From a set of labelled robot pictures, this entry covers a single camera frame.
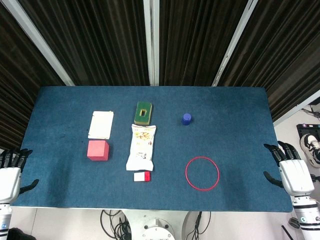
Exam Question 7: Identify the black device with buttons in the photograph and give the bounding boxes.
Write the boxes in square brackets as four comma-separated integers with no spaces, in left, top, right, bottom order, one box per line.
[296,122,320,139]

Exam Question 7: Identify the white red small box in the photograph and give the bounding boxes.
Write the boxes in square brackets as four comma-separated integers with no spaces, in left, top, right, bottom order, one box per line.
[133,171,152,182]

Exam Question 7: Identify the blue table mat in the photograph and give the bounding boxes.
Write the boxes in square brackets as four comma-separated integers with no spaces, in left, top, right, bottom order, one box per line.
[9,86,295,214]

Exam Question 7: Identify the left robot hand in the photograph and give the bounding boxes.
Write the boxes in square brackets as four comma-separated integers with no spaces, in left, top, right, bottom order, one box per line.
[0,148,40,204]

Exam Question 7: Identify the white paper box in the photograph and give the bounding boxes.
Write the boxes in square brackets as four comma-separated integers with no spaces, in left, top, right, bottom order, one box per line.
[87,110,115,140]

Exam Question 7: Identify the blue bottle cap stack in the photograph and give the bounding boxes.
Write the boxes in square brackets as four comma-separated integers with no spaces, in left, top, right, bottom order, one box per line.
[180,113,194,126]

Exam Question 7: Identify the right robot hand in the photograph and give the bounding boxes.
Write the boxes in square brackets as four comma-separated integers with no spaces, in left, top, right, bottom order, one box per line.
[262,140,316,197]

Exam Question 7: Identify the green sponge block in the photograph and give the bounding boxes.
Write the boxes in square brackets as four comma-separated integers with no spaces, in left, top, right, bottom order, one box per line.
[133,101,154,126]

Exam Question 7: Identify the white black sneaker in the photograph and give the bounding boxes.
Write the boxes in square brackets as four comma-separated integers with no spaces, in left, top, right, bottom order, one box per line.
[299,133,320,169]

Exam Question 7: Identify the red ring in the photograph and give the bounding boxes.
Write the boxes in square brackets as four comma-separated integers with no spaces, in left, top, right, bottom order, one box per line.
[185,156,221,192]

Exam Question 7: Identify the black cable bundle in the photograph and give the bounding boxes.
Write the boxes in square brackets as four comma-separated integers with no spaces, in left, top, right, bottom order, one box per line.
[99,209,131,240]

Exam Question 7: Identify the white snack bag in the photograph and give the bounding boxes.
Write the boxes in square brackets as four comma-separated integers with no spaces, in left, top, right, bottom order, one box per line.
[125,124,158,172]

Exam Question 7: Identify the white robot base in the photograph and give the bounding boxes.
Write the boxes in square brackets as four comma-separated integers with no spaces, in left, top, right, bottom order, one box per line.
[122,209,193,240]

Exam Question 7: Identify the red cube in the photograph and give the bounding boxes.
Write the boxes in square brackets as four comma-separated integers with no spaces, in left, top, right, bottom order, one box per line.
[86,139,111,161]

